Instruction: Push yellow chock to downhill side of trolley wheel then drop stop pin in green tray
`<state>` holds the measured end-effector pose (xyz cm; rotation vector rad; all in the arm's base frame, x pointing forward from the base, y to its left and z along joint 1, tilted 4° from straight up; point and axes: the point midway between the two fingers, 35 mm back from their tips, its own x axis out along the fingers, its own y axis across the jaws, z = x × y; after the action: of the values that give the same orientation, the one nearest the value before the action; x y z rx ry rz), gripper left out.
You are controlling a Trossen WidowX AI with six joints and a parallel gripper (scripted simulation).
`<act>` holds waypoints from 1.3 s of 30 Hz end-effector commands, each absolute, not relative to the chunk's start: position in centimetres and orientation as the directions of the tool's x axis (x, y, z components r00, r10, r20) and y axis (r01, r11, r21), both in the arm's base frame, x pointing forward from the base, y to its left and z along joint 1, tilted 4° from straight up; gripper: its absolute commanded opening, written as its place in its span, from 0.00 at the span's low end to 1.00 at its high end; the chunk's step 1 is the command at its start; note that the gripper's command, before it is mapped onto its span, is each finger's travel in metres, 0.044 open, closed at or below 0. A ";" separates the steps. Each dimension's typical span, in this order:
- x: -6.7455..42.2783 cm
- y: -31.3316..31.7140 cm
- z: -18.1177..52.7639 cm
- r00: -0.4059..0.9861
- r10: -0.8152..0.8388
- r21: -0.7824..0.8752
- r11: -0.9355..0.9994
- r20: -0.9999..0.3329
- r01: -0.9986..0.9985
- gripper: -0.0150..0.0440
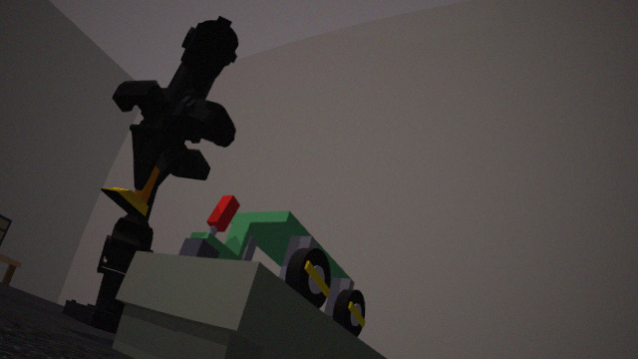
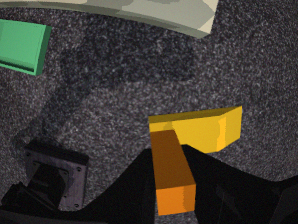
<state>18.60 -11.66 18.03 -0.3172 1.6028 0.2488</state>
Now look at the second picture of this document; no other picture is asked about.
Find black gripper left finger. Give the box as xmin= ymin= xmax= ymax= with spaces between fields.
xmin=0 ymin=148 xmax=156 ymax=224

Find green tray walls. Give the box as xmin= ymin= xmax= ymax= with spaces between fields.
xmin=0 ymin=19 xmax=52 ymax=76

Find green tray floor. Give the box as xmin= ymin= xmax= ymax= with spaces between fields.
xmin=0 ymin=22 xmax=43 ymax=69

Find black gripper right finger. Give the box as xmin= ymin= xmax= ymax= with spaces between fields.
xmin=181 ymin=144 xmax=298 ymax=224

